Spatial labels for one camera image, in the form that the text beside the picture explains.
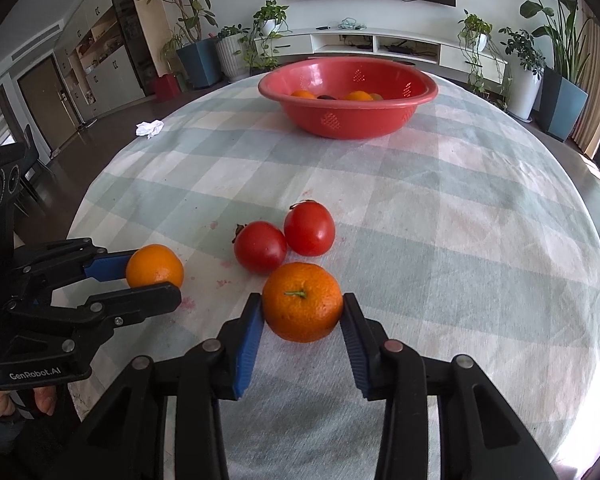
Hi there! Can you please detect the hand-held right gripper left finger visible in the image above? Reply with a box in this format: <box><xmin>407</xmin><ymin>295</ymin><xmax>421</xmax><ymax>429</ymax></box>
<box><xmin>65</xmin><ymin>292</ymin><xmax>266</xmax><ymax>480</ymax></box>

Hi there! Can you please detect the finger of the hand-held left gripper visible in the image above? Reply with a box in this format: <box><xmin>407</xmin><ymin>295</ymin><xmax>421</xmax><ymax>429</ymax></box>
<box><xmin>7</xmin><ymin>282</ymin><xmax>182</xmax><ymax>352</ymax></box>
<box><xmin>12</xmin><ymin>237</ymin><xmax>133</xmax><ymax>292</ymax></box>

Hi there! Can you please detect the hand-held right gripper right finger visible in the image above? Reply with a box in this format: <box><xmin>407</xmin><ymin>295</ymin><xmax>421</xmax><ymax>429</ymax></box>
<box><xmin>341</xmin><ymin>292</ymin><xmax>561</xmax><ymax>480</ymax></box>

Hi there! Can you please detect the small smooth orange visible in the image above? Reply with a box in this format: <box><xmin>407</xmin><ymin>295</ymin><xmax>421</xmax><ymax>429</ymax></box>
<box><xmin>125</xmin><ymin>244</ymin><xmax>185</xmax><ymax>290</ymax></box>

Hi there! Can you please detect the red plastic basin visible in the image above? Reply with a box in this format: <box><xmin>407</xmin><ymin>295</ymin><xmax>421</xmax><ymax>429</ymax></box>
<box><xmin>258</xmin><ymin>56</ymin><xmax>439</xmax><ymax>140</ymax></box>

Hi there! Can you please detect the red tomato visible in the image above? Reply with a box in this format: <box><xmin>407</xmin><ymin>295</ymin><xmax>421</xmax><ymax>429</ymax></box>
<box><xmin>283</xmin><ymin>200</ymin><xmax>336</xmax><ymax>257</ymax></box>
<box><xmin>232</xmin><ymin>221</ymin><xmax>288</xmax><ymax>275</ymax></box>

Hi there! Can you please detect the checked pale tablecloth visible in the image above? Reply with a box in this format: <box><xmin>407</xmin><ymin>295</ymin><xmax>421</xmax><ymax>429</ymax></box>
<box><xmin>65</xmin><ymin>67</ymin><xmax>600</xmax><ymax>480</ymax></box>

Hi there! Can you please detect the black dining chair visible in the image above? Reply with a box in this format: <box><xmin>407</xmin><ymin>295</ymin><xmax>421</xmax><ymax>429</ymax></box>
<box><xmin>15</xmin><ymin>124</ymin><xmax>56</xmax><ymax>216</ymax></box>

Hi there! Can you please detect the brown wooden door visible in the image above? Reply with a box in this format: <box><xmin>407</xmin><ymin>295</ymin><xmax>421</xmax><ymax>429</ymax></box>
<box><xmin>17</xmin><ymin>57</ymin><xmax>81</xmax><ymax>136</ymax></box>

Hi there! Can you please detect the red storage box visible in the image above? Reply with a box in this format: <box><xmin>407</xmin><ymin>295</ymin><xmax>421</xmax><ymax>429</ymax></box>
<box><xmin>152</xmin><ymin>74</ymin><xmax>186</xmax><ymax>95</ymax></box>

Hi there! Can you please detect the leafy tree blue pot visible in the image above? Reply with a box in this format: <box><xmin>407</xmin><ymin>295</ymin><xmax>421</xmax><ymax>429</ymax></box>
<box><xmin>146</xmin><ymin>0</ymin><xmax>224</xmax><ymax>92</ymax></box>

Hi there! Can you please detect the plant in ribbed white pot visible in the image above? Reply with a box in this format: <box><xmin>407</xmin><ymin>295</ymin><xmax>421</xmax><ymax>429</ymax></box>
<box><xmin>215</xmin><ymin>24</ymin><xmax>253</xmax><ymax>83</ymax></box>

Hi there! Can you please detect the trailing pothos white pot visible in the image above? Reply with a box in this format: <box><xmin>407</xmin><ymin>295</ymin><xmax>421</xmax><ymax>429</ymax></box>
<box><xmin>240</xmin><ymin>0</ymin><xmax>293</xmax><ymax>73</ymax></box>
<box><xmin>457</xmin><ymin>9</ymin><xmax>503</xmax><ymax>96</ymax></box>

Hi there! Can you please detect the bushy plant tall white pot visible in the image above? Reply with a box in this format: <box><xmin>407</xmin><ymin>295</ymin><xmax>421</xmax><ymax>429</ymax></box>
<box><xmin>497</xmin><ymin>27</ymin><xmax>546</xmax><ymax>122</ymax></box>

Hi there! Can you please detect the white television cabinet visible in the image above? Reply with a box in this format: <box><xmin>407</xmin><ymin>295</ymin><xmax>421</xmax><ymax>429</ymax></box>
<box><xmin>275</xmin><ymin>26</ymin><xmax>508</xmax><ymax>81</ymax></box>

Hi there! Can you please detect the large-leaf plant grey-blue pot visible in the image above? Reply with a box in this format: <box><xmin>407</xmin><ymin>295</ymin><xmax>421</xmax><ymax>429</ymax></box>
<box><xmin>497</xmin><ymin>0</ymin><xmax>593</xmax><ymax>142</ymax></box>

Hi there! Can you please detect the beige curtain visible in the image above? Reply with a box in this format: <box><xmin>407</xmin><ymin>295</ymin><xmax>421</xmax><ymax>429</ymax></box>
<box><xmin>570</xmin><ymin>7</ymin><xmax>600</xmax><ymax>158</ymax></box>

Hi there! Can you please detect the tall wall cabinet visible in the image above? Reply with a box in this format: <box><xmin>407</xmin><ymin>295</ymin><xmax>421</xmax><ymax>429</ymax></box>
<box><xmin>55</xmin><ymin>0</ymin><xmax>148</xmax><ymax>118</ymax></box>

